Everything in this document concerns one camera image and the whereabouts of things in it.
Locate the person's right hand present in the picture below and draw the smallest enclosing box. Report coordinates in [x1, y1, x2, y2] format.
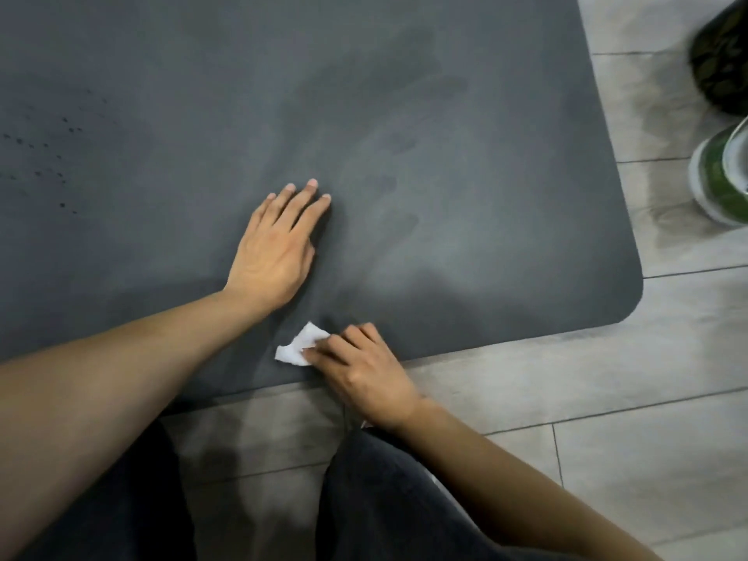
[299, 322, 426, 434]

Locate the person's left hand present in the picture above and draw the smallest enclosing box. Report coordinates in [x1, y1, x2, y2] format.
[224, 178, 333, 313]

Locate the white wipe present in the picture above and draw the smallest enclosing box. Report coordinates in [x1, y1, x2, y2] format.
[274, 320, 332, 368]

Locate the dark grey yoga mat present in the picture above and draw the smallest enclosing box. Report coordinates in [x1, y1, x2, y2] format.
[0, 0, 645, 415]

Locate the white wipe tub green spout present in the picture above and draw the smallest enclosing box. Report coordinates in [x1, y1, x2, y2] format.
[688, 116, 748, 228]

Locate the person's right forearm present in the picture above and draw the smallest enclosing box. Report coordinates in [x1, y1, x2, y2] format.
[397, 397, 667, 561]

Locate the person's left forearm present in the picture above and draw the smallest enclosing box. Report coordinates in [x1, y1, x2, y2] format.
[0, 288, 276, 561]

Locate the black patterned trash bin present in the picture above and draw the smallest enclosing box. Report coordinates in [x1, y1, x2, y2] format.
[689, 0, 748, 118]

